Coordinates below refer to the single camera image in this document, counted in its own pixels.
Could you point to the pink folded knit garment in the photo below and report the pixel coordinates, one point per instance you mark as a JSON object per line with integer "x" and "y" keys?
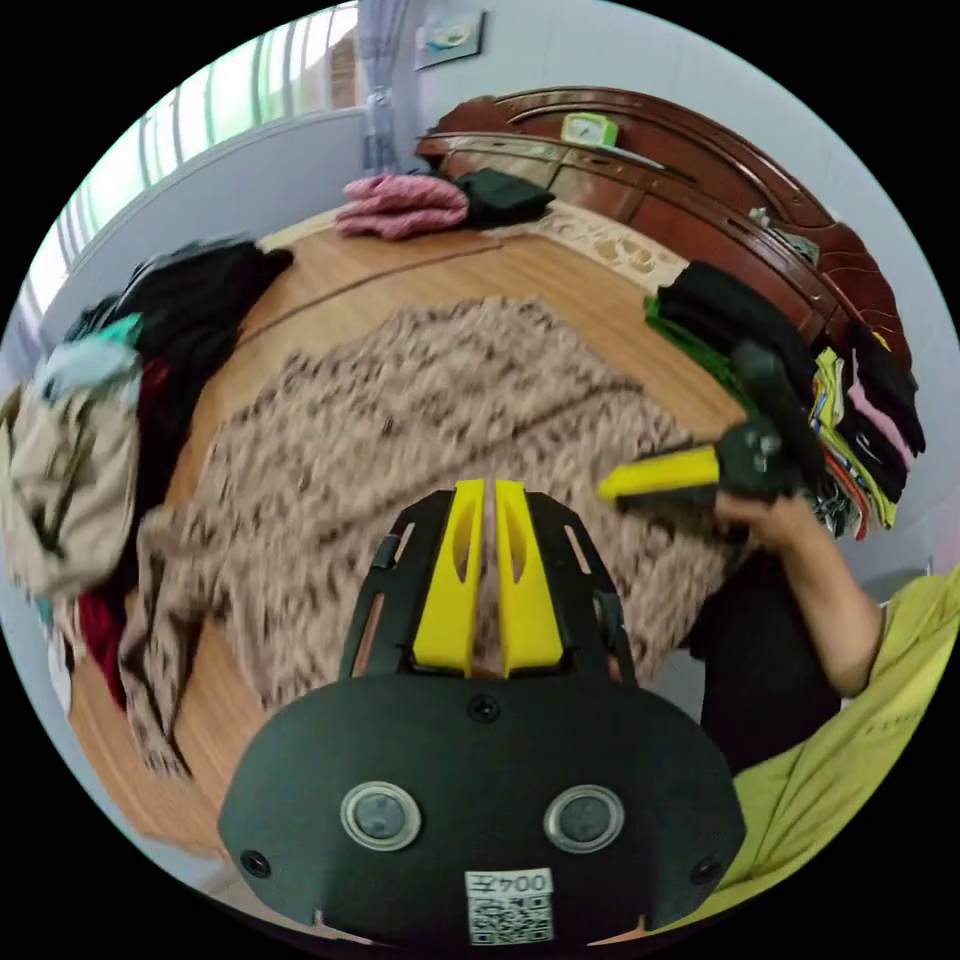
{"x": 401, "y": 204}

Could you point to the window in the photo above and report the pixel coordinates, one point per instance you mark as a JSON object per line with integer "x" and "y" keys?
{"x": 210, "y": 97}

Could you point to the framed wall picture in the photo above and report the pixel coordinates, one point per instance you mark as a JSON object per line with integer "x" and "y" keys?
{"x": 450, "y": 39}

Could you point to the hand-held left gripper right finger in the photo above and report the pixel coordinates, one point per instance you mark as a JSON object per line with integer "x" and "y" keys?
{"x": 529, "y": 592}

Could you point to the green alarm clock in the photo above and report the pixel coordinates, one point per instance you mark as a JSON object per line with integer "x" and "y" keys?
{"x": 589, "y": 130}

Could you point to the pile of clothes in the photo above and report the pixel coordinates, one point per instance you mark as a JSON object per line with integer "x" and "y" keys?
{"x": 187, "y": 307}

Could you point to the stack of folded colourful clothes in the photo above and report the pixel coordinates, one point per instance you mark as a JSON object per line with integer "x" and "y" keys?
{"x": 870, "y": 420}

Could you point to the person's body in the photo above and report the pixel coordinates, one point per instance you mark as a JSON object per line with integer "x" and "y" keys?
{"x": 832, "y": 795}

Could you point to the person's right forearm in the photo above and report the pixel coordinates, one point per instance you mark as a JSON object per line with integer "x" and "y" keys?
{"x": 832, "y": 607}

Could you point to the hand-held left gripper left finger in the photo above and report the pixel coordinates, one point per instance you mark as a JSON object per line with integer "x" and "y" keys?
{"x": 450, "y": 585}

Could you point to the pale curtain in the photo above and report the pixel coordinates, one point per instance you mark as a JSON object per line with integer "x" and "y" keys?
{"x": 382, "y": 90}

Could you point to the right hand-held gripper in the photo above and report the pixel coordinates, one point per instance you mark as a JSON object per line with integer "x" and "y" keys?
{"x": 754, "y": 461}

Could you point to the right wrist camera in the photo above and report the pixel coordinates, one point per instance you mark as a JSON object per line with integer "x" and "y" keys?
{"x": 776, "y": 397}

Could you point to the person's right hand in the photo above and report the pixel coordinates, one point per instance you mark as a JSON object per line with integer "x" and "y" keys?
{"x": 757, "y": 521}

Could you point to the stack of folded dark clothes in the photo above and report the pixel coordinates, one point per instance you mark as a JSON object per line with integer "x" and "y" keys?
{"x": 724, "y": 304}

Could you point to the brown patterned long sleeve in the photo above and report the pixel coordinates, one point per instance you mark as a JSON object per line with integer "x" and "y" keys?
{"x": 450, "y": 397}

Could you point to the black folded garment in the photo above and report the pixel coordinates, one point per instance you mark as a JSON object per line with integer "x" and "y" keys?
{"x": 502, "y": 196}

